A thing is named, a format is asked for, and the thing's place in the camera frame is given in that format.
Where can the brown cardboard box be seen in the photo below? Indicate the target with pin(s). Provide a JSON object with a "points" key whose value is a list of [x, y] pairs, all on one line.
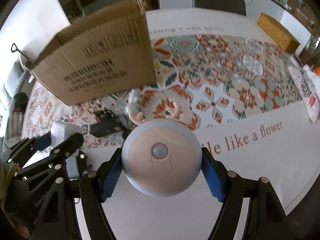
{"points": [[105, 52]]}

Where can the pink deer night light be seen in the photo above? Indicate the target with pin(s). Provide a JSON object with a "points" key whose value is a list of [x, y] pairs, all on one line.
{"points": [[161, 157]]}

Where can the black chair right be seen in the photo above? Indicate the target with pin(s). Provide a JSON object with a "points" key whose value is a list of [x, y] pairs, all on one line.
{"points": [[233, 6]]}

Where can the black usb hub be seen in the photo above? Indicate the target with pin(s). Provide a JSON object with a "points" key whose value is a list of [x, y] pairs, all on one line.
{"points": [[109, 123]]}

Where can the black chair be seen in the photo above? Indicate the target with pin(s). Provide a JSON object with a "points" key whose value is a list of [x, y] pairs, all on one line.
{"points": [[99, 4], [233, 6]]}

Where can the patterned tile table mat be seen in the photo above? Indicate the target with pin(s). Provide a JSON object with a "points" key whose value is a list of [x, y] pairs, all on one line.
{"points": [[217, 79]]}

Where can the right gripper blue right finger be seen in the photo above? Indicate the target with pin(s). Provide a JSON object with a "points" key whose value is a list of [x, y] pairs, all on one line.
{"points": [[227, 189]]}

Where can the white floral pouch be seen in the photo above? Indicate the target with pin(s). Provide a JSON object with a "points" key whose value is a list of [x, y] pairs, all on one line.
{"points": [[307, 90]]}

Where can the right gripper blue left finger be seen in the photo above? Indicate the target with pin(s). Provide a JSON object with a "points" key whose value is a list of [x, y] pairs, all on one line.
{"points": [[95, 188]]}

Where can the white power adapter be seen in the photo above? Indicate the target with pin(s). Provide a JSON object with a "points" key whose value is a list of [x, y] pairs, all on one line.
{"points": [[60, 131]]}

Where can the black chair centre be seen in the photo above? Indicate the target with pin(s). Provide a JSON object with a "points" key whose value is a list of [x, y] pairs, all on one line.
{"points": [[99, 4]]}

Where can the grey sofa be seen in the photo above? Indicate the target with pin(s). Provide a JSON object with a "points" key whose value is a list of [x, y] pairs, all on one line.
{"points": [[12, 84]]}

